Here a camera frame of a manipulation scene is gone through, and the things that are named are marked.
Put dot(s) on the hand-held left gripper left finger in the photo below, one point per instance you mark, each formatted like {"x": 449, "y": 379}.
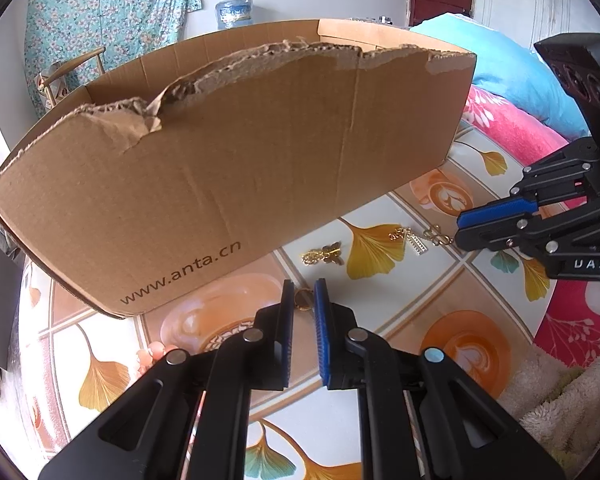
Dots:
{"x": 287, "y": 350}

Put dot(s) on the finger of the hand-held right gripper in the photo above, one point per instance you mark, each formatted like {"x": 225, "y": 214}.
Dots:
{"x": 495, "y": 212}
{"x": 490, "y": 237}

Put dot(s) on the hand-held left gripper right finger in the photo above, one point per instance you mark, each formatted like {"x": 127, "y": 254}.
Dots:
{"x": 324, "y": 340}

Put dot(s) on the gold hoop earring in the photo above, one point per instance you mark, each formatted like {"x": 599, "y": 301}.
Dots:
{"x": 304, "y": 302}

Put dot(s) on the gold dangle earring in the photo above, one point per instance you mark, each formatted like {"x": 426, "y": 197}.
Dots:
{"x": 399, "y": 234}
{"x": 436, "y": 236}

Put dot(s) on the silver bar earring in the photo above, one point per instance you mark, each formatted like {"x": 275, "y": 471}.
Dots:
{"x": 418, "y": 245}

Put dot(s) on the gold butterfly earring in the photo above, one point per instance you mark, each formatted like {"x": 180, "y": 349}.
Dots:
{"x": 325, "y": 254}

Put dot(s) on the brown cardboard box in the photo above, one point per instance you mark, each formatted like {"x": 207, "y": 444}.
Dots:
{"x": 230, "y": 160}

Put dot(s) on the pink floral blanket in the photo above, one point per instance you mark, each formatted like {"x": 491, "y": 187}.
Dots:
{"x": 505, "y": 125}

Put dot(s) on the blue pillow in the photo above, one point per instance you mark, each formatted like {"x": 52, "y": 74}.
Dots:
{"x": 505, "y": 65}

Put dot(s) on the white fluffy blanket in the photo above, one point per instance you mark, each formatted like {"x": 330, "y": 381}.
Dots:
{"x": 555, "y": 410}

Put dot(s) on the wooden chair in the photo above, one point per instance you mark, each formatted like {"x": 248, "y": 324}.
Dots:
{"x": 80, "y": 57}

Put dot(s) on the teal floral wall cloth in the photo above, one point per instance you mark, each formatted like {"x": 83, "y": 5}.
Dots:
{"x": 105, "y": 5}

